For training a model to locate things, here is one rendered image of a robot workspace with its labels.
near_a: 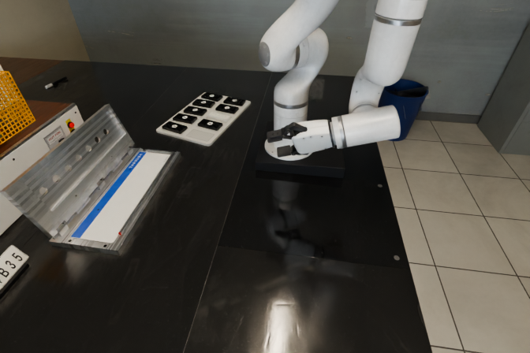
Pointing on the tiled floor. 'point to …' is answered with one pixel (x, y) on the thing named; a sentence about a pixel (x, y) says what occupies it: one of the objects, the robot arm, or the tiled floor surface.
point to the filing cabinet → (511, 105)
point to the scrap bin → (404, 102)
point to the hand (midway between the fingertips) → (275, 144)
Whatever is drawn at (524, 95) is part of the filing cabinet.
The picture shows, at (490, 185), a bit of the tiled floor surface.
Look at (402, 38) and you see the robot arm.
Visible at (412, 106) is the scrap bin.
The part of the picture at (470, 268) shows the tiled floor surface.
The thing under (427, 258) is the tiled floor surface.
